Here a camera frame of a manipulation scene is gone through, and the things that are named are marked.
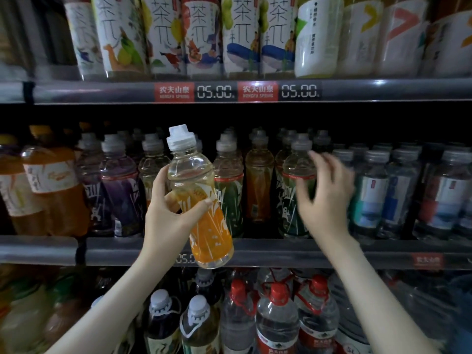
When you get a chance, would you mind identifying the person's right forearm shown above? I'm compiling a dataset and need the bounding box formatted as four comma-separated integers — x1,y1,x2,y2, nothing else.
321,234,443,354

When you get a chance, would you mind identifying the person's right hand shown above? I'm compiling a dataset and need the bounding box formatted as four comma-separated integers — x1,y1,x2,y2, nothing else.
296,151,356,246

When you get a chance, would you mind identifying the green sports drink bottle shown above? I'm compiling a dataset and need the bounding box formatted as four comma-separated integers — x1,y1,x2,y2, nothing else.
279,138,318,239

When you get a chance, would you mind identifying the person's left forearm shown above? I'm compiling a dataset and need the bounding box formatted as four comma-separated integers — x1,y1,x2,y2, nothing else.
44,254,185,354

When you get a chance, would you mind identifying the dark grey store shelving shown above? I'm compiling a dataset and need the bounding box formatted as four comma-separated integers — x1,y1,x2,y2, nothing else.
0,0,472,354

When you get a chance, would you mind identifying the person's left hand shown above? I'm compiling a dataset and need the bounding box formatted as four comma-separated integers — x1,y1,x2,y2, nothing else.
142,167,215,268

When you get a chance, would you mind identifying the orange sports drink bottle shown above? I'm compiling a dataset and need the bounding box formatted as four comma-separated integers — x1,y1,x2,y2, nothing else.
164,124,236,270

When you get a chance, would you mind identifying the red price tag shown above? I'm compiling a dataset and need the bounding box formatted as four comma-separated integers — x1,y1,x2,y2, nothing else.
155,82,196,102
413,252,445,268
237,81,280,102

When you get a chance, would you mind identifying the row of large water jugs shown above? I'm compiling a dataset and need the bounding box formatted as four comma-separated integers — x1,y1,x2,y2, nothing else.
220,269,472,354

